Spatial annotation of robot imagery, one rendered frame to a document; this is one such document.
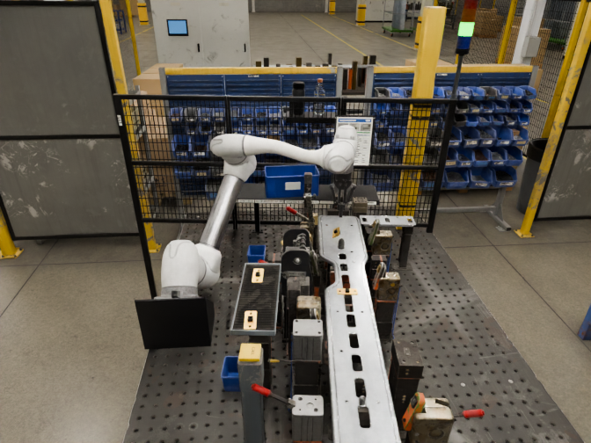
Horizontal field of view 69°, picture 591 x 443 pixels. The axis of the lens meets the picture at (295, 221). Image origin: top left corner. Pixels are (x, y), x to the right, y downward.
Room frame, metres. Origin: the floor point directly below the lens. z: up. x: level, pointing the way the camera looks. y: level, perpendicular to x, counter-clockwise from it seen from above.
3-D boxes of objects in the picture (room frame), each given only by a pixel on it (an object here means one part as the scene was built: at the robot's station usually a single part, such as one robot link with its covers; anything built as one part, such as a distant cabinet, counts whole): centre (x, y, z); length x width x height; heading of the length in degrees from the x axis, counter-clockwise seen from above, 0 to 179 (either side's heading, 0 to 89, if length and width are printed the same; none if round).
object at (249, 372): (0.92, 0.13, 0.92); 0.08 x 0.08 x 0.44; 89
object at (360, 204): (2.14, -0.35, 0.88); 0.08 x 0.08 x 0.36; 89
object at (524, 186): (4.10, -2.56, 0.36); 0.50 x 0.50 x 0.73
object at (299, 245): (1.51, -0.01, 0.94); 0.18 x 0.13 x 0.49; 179
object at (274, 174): (2.31, 0.03, 1.10); 0.30 x 0.17 x 0.13; 97
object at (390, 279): (1.46, -0.39, 0.87); 0.12 x 0.09 x 0.35; 89
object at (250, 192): (2.31, -0.03, 1.02); 0.90 x 0.22 x 0.03; 89
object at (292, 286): (1.31, 0.00, 0.90); 0.05 x 0.05 x 0.40; 89
